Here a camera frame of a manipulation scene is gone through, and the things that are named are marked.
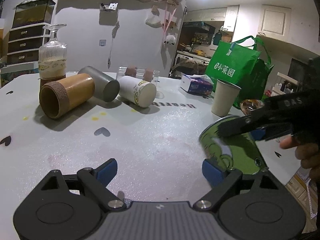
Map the beige paper cup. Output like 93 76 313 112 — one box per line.
212 79 241 117

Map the grey metal cup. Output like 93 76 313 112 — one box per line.
78 66 120 102

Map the brown bamboo cup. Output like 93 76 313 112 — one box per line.
39 73 95 119

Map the white ceramic cup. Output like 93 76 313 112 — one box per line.
118 76 157 108

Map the person's right hand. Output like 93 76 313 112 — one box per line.
280 137 320 180

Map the green shopping bag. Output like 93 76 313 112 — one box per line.
205 36 273 109

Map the blue tissue box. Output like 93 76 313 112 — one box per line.
180 75 214 95

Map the clear glass jar rack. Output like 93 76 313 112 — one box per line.
116 66 159 87

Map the white plush toy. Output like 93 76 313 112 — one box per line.
163 34 176 45

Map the ribbed glass jar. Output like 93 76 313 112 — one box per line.
38 23 67 88

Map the drawer cabinet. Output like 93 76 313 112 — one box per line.
7 23 50 65

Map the fish tank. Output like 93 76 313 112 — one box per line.
12 0 55 28

